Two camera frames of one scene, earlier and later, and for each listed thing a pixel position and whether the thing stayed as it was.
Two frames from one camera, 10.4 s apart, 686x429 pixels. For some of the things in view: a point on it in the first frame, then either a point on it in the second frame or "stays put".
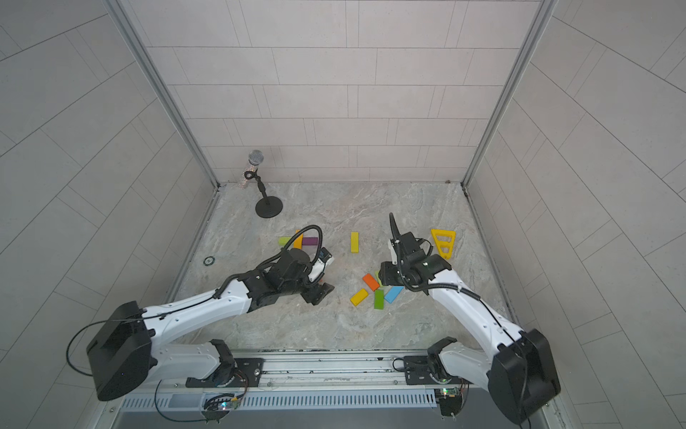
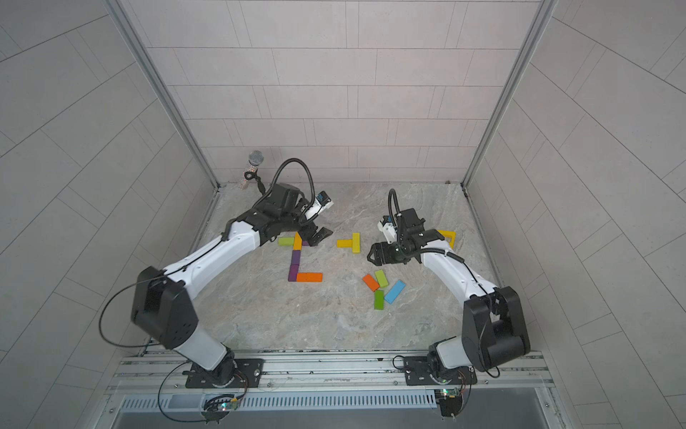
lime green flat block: (378, 279) stays put
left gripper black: (316, 293) -> (312, 228)
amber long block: (298, 242) stays put
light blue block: (393, 293) stays put
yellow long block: (355, 242) stays put
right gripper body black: (396, 274) -> (398, 250)
